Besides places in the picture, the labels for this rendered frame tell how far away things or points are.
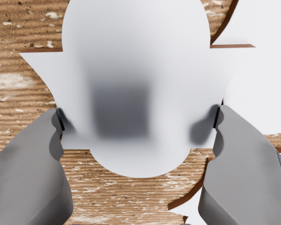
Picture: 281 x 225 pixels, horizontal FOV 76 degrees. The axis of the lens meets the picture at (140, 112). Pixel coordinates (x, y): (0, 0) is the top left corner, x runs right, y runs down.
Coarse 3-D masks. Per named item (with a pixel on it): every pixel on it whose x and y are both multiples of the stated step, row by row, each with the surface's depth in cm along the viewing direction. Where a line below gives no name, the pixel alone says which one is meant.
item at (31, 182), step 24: (48, 120) 10; (24, 144) 8; (48, 144) 8; (0, 168) 7; (24, 168) 7; (48, 168) 7; (0, 192) 6; (24, 192) 6; (48, 192) 6; (0, 216) 6; (24, 216) 6; (48, 216) 6
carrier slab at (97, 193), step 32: (0, 0) 10; (32, 0) 10; (64, 0) 10; (224, 0) 10; (0, 32) 11; (32, 32) 11; (0, 64) 12; (0, 96) 13; (32, 96) 13; (0, 128) 14; (64, 160) 16; (192, 160) 16; (96, 192) 18; (128, 192) 18; (160, 192) 18; (64, 224) 21; (96, 224) 21; (128, 224) 21; (160, 224) 21
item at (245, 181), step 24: (216, 120) 11; (240, 120) 9; (216, 144) 9; (240, 144) 8; (264, 144) 8; (216, 168) 7; (240, 168) 7; (264, 168) 7; (216, 192) 6; (240, 192) 6; (264, 192) 6; (216, 216) 6; (240, 216) 5; (264, 216) 5
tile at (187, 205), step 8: (280, 152) 15; (208, 160) 16; (200, 184) 17; (192, 192) 18; (200, 192) 17; (176, 200) 19; (184, 200) 18; (192, 200) 18; (168, 208) 19; (176, 208) 18; (184, 208) 18; (192, 208) 18; (184, 216) 20; (192, 216) 19; (192, 224) 20; (200, 224) 20
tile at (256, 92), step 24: (240, 0) 9; (264, 0) 9; (240, 24) 10; (264, 24) 10; (264, 48) 10; (240, 72) 11; (264, 72) 11; (240, 96) 12; (264, 96) 12; (264, 120) 13
